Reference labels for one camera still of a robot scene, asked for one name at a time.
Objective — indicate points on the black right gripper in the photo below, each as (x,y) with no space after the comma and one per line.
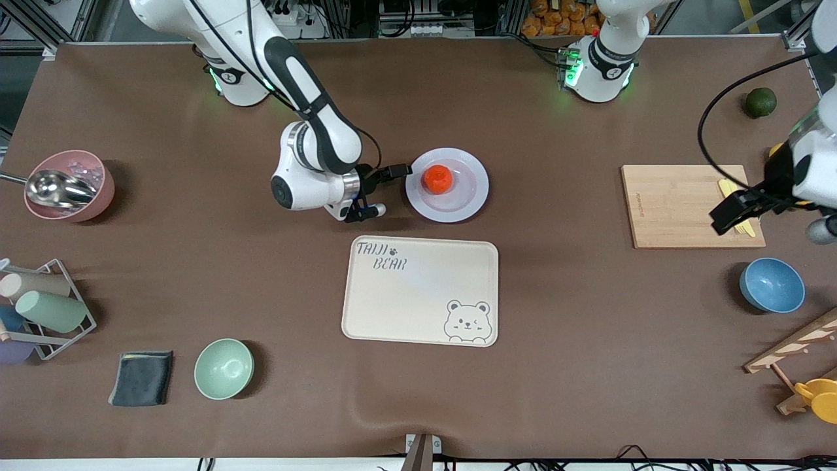
(369,177)

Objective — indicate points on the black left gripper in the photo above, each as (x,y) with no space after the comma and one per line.
(774,178)

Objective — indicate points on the orange fruit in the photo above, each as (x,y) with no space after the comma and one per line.
(437,179)

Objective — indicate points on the pale lilac round plate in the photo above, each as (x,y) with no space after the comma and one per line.
(467,196)

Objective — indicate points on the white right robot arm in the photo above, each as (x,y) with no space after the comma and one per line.
(320,140)

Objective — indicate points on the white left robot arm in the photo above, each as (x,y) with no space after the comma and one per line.
(598,82)

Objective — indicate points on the yellow plastic fork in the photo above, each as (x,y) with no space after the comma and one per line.
(726,186)

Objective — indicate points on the wooden cutting board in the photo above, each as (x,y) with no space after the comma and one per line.
(673,216)

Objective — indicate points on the yellow lemon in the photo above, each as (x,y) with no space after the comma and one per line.
(775,150)

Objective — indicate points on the blue bowl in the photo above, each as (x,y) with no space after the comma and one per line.
(771,286)

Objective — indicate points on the dark green lime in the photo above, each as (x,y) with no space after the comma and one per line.
(762,103)

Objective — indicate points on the cream bear print tray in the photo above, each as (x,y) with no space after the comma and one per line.
(418,307)

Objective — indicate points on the white terminal block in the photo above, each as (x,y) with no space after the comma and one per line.
(425,29)

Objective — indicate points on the wooden drying rack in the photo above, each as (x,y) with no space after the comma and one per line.
(785,350)

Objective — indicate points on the white power strip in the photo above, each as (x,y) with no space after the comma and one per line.
(307,23)

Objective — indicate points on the yellow mug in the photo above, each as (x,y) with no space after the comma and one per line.
(825,402)

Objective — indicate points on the orange toy bread pile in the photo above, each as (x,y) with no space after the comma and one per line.
(556,23)

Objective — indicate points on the mint green bowl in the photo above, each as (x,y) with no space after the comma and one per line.
(223,368)

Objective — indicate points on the pink bowl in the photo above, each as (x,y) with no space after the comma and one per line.
(99,197)

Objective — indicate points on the clear ice cubes pile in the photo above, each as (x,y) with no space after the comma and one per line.
(88,173)

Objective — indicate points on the dark grey folded cloth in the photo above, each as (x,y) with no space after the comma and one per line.
(140,379)

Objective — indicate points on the metal scoop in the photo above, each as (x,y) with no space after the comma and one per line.
(55,188)

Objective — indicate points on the mint green cup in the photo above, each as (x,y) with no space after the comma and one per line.
(52,311)

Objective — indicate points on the beige cup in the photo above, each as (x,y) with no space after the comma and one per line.
(36,286)

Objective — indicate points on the blue cup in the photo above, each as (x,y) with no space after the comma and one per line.
(10,318)

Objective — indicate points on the purple cup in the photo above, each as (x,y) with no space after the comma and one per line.
(13,351)

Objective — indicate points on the aluminium frame profile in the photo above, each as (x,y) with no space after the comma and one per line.
(796,40)
(84,19)

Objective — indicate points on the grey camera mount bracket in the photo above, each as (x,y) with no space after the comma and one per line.
(418,454)

